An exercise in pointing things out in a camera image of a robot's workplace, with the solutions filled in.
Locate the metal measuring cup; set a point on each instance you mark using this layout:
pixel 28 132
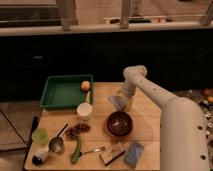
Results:
pixel 56 144

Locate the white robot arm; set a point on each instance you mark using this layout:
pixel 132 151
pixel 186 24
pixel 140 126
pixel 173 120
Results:
pixel 183 142

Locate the blue sponge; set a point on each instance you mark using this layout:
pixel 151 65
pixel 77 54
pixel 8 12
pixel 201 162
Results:
pixel 133 154

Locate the dark brown wooden bowl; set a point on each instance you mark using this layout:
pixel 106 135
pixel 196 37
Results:
pixel 119 124

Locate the orange fruit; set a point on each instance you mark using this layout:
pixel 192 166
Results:
pixel 85 85

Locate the yellow banana piece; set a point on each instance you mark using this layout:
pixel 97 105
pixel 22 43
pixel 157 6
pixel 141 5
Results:
pixel 87 99

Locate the light blue towel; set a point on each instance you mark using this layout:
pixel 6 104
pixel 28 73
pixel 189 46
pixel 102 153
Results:
pixel 118 102

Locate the brown dried grape bunch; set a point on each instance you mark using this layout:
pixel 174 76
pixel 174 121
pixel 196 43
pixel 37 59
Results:
pixel 77 129

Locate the black and white brush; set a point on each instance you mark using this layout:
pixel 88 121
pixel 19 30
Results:
pixel 39 157

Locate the green plastic tray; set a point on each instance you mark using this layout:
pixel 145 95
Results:
pixel 64 92

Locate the metal spoon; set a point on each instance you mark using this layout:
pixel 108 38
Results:
pixel 93 150

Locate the green cucumber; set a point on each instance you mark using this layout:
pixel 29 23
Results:
pixel 76 154

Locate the wooden block with dark edge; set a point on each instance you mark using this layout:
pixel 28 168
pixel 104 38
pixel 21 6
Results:
pixel 111 154

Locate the green plastic cup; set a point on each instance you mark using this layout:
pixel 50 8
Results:
pixel 40 136

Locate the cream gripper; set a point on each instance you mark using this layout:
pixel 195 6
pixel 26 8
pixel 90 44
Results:
pixel 129 102

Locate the white paper cup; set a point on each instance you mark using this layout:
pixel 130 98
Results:
pixel 84 111

